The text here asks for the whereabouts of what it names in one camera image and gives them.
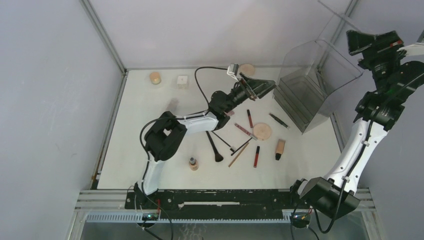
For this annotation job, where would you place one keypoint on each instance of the beige foundation bottle black cap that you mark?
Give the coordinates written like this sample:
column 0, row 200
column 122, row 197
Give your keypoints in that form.
column 279, row 149

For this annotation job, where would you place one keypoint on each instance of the red black liquid lipstick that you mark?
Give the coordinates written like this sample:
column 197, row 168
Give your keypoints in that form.
column 256, row 158

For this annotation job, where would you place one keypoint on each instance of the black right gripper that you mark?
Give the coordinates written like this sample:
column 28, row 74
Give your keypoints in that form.
column 375, row 47

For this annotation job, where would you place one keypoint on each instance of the thin black angled brush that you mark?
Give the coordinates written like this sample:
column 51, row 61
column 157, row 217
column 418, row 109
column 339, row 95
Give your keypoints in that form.
column 232, row 148

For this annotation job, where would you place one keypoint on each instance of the red glitter lip gloss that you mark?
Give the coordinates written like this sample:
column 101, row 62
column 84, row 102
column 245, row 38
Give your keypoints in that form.
column 245, row 131

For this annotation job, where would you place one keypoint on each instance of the round beige sponge far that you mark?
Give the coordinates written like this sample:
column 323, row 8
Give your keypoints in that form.
column 247, row 69

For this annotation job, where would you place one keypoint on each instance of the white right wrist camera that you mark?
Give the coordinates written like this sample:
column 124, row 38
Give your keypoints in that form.
column 415, row 49

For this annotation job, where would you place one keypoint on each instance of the dark green lipstick pencil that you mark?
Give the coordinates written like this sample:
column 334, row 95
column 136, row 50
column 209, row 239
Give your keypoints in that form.
column 281, row 122

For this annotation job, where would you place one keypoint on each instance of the white cube box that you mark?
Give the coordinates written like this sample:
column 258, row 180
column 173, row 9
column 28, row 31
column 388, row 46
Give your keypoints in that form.
column 182, row 82

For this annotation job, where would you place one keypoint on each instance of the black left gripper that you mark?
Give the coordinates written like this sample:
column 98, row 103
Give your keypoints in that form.
column 258, row 87

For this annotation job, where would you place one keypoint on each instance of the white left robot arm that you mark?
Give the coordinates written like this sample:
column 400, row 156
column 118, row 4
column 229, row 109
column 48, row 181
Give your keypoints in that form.
column 161, row 138

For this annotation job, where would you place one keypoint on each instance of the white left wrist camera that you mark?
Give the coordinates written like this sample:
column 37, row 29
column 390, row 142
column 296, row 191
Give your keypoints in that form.
column 232, row 71

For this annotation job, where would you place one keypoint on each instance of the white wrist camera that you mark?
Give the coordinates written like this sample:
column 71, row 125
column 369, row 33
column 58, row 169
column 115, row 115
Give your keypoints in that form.
column 415, row 49
column 232, row 71

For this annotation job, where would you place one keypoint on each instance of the peach foundation bottle silver pump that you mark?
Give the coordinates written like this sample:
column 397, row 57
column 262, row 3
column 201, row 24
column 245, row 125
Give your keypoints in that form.
column 193, row 163

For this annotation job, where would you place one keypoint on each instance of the clear acrylic makeup organizer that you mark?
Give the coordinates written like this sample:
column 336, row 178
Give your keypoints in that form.
column 314, row 79

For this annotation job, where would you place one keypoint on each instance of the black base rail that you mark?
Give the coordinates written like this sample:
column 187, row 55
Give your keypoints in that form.
column 215, row 204

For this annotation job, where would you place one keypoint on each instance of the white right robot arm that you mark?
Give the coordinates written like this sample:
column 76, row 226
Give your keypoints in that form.
column 334, row 194

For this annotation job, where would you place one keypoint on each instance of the orange-red lip gloss tube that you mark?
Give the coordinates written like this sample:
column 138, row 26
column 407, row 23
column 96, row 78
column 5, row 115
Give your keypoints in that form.
column 250, row 118

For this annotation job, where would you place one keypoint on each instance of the gold slim pencil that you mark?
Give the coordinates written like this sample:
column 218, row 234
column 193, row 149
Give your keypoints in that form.
column 238, row 154

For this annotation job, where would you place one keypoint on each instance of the large black powder brush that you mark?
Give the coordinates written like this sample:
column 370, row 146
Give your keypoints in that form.
column 217, row 156

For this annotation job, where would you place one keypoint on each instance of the black slim liner brush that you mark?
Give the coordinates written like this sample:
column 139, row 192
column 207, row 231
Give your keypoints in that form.
column 239, row 148

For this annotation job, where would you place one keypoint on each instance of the clear plastic bottle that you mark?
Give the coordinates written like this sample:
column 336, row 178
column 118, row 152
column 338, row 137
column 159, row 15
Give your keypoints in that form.
column 172, row 105

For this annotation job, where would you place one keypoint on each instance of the round beige powder puff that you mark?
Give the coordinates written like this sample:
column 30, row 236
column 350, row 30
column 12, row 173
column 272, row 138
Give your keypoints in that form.
column 262, row 131

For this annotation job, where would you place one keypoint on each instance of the round tan jar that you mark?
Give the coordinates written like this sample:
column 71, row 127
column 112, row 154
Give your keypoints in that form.
column 155, row 78

